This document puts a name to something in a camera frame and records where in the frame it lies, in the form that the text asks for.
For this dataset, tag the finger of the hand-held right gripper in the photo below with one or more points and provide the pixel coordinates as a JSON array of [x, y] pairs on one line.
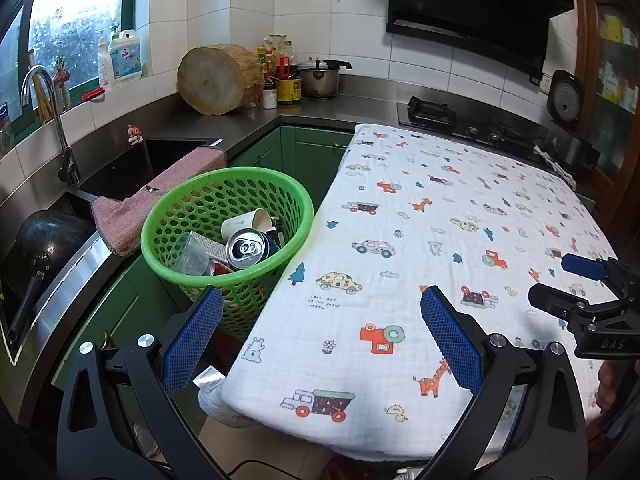
[[555, 297], [582, 266]]

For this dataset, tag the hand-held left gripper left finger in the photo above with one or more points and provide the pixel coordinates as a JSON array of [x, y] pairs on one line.
[[195, 340]]

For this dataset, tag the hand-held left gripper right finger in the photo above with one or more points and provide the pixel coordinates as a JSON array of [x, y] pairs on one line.
[[450, 345]]

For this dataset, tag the clear plastic cup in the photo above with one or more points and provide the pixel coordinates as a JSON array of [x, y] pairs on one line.
[[192, 255]]

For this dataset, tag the blue white drink can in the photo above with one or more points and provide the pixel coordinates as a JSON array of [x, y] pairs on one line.
[[245, 250]]

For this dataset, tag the white paper cup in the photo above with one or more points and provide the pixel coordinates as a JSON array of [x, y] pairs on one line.
[[240, 225]]

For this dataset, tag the green plastic basket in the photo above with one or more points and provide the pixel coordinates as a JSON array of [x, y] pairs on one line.
[[200, 190]]

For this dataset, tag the person's right hand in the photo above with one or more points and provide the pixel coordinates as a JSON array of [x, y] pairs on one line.
[[607, 385]]

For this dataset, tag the printed white blanket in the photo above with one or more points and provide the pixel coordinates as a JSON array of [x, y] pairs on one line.
[[400, 260]]

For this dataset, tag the white knotted rag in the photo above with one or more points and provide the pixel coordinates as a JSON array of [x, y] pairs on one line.
[[550, 160]]

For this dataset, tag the pink towel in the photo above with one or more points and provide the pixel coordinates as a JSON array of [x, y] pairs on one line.
[[145, 200]]

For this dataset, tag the wooden glass door cabinet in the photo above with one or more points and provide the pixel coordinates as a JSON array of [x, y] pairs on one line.
[[615, 110]]

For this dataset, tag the black rice cooker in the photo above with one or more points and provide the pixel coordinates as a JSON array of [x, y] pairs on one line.
[[567, 100]]

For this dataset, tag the black wok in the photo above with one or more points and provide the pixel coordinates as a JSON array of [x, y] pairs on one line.
[[45, 240]]

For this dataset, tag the black sink basin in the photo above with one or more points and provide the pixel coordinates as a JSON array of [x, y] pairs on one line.
[[125, 165]]

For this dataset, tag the small red white figurine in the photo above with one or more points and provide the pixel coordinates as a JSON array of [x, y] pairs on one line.
[[135, 135]]

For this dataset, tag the black gas stove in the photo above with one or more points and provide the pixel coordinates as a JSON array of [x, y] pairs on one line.
[[430, 112]]

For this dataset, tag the small white jar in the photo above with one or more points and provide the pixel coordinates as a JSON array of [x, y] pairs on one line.
[[270, 97]]

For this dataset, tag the steel faucet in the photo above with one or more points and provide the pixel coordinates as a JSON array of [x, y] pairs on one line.
[[60, 125]]

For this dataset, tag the round wooden chopping block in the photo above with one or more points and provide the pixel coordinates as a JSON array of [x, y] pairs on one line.
[[210, 80]]

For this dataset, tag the yellow label jar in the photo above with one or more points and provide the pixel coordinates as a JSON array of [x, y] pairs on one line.
[[289, 92]]

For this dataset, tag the steel pressure cooker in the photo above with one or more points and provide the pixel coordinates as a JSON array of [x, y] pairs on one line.
[[320, 82]]

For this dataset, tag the black range hood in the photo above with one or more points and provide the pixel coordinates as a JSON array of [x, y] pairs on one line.
[[465, 5]]

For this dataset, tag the red cap sauce bottle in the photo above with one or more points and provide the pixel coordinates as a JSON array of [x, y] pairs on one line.
[[283, 66]]

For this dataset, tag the white blue detergent jug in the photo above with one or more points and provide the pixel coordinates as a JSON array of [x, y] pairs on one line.
[[125, 60]]

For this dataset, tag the seasoning bag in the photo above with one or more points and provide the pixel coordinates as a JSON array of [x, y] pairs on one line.
[[276, 45]]

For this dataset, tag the green frame window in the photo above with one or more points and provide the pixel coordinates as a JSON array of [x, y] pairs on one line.
[[65, 25]]

